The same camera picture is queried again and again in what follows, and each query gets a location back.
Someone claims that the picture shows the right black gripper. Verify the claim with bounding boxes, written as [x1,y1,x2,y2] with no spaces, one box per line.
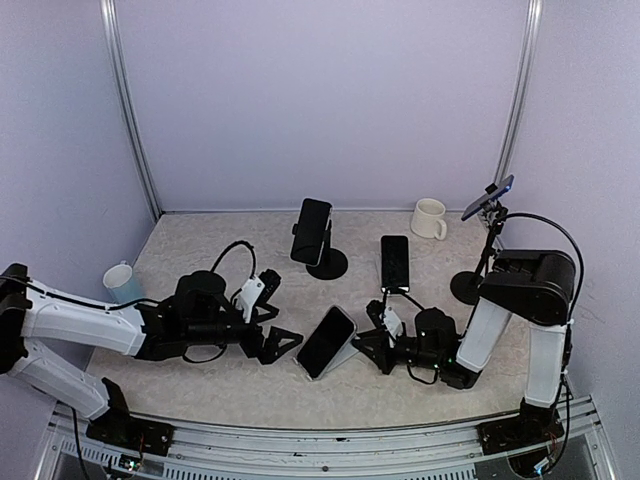
[351,329,443,376]

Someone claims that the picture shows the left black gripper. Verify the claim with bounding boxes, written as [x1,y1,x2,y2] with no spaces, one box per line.
[185,305,303,364]

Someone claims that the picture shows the silver folding phone stand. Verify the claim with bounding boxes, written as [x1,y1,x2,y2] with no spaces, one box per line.
[326,335,359,373]

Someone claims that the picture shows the black round-base phone stand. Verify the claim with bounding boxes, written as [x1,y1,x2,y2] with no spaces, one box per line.
[290,220,348,281]

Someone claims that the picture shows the black phone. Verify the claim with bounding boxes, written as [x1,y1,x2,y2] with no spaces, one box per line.
[380,235,410,294]
[290,198,332,266]

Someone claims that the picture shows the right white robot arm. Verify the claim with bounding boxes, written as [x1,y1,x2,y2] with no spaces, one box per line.
[352,250,576,451]

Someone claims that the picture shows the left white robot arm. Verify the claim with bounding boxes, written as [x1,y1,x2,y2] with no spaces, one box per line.
[1,263,303,445]

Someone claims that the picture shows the white flat phone stand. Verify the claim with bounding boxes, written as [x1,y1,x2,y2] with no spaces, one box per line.
[376,258,410,295]

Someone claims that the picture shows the black phone on flat stand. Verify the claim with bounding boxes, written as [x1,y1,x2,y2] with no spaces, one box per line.
[380,235,410,294]

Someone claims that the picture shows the black tripod stand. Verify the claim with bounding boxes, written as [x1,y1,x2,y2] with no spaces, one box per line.
[450,200,508,306]

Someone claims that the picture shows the blue phone on tripod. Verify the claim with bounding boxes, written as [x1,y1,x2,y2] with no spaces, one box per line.
[461,174,514,221]

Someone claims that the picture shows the cream ceramic mug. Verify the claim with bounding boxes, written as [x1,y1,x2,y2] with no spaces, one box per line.
[410,198,448,241]

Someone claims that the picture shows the light blue mug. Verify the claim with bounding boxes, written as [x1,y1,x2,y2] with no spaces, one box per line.
[102,261,144,304]

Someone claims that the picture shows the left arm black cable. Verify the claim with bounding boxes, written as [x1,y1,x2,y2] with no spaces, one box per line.
[207,239,261,286]

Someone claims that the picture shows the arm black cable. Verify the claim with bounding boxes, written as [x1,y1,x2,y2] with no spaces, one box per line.
[502,212,586,331]
[207,239,261,286]

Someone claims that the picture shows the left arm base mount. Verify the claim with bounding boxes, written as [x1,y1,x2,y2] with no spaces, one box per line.
[86,412,175,457]

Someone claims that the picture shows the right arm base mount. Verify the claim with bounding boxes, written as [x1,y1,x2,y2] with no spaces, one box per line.
[477,415,565,455]

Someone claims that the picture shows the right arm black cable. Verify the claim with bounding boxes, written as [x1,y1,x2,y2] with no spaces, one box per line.
[502,212,586,331]

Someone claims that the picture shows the front aluminium rail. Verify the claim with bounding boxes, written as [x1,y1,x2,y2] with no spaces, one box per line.
[34,394,619,480]

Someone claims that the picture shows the right aluminium frame post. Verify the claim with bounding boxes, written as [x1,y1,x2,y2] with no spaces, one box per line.
[494,0,544,183]

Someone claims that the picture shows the aluminium frame post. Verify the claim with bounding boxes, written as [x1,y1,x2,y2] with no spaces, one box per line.
[100,0,164,223]
[494,0,544,183]

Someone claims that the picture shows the left aluminium frame post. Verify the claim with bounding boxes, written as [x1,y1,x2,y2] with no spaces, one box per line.
[100,0,164,223]

